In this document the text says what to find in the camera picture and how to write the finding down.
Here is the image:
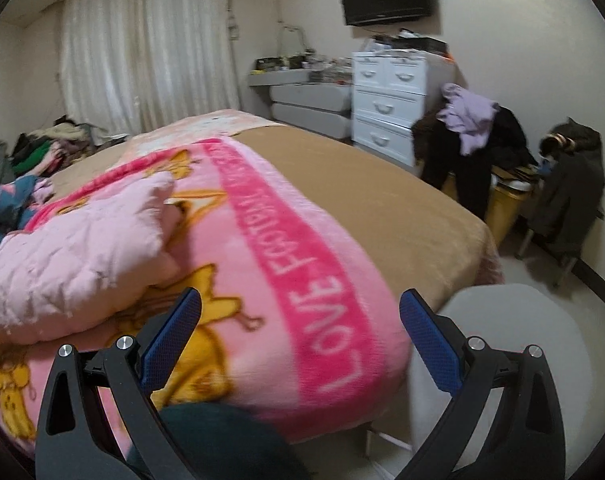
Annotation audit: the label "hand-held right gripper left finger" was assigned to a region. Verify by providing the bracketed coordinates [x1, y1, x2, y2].
[35, 287, 203, 480]

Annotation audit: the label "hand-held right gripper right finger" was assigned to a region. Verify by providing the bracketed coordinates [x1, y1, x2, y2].
[399, 287, 566, 480]

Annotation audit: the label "pink quilted jacket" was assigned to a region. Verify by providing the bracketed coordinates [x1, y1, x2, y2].
[0, 172, 183, 346]

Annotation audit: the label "heap of dark clothes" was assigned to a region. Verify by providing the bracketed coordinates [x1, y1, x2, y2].
[413, 107, 538, 221]

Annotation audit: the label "pile of folded clothes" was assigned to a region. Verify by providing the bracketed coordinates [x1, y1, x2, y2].
[12, 115, 113, 178]

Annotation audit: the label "white round stool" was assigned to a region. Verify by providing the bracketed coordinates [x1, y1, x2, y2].
[407, 282, 603, 480]

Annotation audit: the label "person's dark green trouser leg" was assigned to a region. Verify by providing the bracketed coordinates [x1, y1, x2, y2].
[127, 404, 313, 480]

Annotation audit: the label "metal chair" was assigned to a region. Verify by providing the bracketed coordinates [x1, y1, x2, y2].
[520, 230, 578, 286]

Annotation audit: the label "bed with tan sheet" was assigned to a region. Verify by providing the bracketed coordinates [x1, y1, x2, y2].
[0, 107, 506, 446]

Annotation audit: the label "pink printed blanket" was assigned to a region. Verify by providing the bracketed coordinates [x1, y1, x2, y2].
[0, 137, 413, 461]

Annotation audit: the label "yellow storage box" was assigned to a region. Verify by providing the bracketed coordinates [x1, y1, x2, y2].
[443, 170, 526, 246]

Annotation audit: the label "dark jacket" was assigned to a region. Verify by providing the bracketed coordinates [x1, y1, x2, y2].
[525, 117, 605, 261]

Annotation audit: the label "peach bunny blanket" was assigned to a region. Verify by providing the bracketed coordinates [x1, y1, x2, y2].
[127, 109, 283, 148]

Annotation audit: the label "teal floral duvet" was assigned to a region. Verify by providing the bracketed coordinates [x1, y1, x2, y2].
[0, 175, 53, 256]

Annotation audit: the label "lilac garment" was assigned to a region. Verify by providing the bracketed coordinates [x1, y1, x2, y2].
[437, 82, 501, 156]

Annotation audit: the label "white drawer cabinet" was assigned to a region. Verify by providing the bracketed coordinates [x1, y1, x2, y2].
[351, 50, 458, 168]

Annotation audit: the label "grey curved dresser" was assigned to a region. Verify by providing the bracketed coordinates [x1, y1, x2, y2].
[247, 67, 356, 141]

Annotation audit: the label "white curtain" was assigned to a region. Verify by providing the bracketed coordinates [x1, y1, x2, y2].
[57, 0, 243, 136]

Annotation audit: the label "assorted boxes and bottles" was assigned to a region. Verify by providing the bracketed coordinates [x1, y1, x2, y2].
[363, 30, 451, 56]

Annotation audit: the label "assorted small desk items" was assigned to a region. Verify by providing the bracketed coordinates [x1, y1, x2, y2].
[255, 52, 356, 83]

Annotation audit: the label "gooseneck desk lamp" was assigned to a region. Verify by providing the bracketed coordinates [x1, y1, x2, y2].
[276, 22, 311, 61]

